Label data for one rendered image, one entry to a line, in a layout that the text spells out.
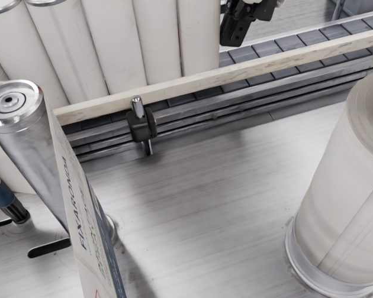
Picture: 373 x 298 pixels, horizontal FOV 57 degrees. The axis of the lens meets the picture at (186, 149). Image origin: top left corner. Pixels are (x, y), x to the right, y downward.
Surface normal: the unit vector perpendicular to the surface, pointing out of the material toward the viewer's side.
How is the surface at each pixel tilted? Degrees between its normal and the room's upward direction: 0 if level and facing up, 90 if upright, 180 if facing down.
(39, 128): 90
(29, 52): 90
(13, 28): 90
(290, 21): 0
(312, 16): 0
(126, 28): 90
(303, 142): 0
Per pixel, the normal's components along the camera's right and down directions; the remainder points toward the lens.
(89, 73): 0.69, 0.55
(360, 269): -0.24, 0.76
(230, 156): -0.05, -0.61
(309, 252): -0.88, 0.43
